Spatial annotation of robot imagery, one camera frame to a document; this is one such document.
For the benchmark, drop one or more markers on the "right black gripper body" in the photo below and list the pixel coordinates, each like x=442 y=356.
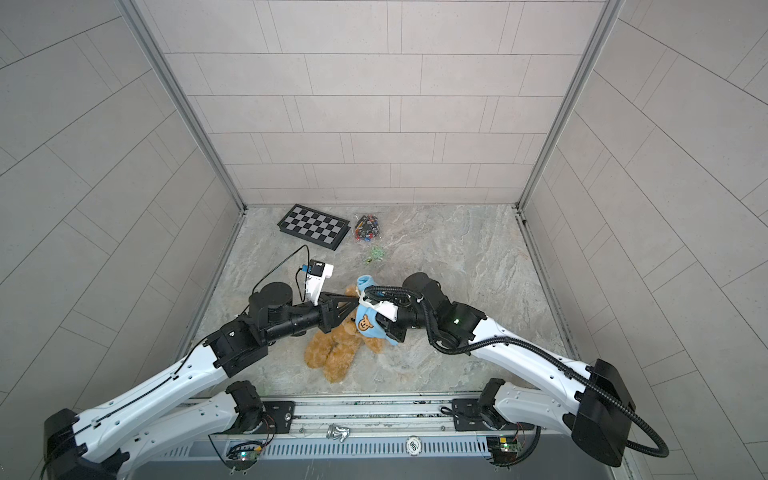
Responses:
x=409 y=318

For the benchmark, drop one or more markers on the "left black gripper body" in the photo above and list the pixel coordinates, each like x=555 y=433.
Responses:
x=301 y=318

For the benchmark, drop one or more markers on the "light blue bear hoodie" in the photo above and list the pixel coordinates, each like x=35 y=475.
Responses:
x=370 y=329

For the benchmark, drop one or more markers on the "brown teddy bear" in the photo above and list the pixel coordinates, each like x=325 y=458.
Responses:
x=335 y=352

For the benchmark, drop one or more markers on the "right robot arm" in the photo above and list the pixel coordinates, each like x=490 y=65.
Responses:
x=455 y=328

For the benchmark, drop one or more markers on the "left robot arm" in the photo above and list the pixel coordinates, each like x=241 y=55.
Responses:
x=196 y=396

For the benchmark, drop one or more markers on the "small green pieces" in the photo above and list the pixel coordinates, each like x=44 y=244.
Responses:
x=376 y=254

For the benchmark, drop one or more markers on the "black white chessboard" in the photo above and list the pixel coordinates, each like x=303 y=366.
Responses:
x=314 y=226

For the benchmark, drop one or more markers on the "bag of colourful pieces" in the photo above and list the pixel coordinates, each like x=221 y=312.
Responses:
x=366 y=228

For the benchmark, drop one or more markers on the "silver metal clip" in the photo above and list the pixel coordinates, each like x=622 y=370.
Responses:
x=338 y=433

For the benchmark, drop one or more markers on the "left circuit board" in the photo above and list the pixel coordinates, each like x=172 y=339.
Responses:
x=246 y=452

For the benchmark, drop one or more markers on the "circuit board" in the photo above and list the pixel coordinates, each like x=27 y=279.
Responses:
x=246 y=452
x=503 y=450

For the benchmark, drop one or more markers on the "right circuit board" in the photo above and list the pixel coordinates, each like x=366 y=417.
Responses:
x=503 y=450

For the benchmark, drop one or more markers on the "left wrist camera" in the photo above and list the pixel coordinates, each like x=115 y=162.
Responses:
x=316 y=273

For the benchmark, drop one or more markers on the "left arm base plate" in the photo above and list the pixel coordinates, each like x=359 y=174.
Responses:
x=276 y=418

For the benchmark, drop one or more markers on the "aluminium mounting rail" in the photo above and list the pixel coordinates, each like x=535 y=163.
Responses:
x=372 y=414

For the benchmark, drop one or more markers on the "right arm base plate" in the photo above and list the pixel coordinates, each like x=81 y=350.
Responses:
x=466 y=414

